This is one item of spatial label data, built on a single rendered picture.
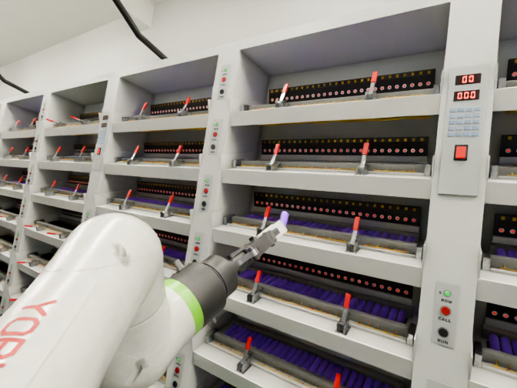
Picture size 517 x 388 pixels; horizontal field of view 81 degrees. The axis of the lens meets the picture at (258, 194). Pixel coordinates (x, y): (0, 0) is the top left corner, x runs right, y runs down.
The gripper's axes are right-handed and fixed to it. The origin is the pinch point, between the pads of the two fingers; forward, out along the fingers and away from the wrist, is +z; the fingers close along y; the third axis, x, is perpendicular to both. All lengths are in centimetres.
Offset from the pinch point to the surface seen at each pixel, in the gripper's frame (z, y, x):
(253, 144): 43, 21, -28
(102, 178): 20, 85, -58
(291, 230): 21.2, 11.7, 4.2
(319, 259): 13.9, 3.3, 13.1
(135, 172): 22, 63, -48
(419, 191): 22.9, -23.8, 10.5
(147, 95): 53, 66, -86
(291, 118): 31.1, -3.8, -22.9
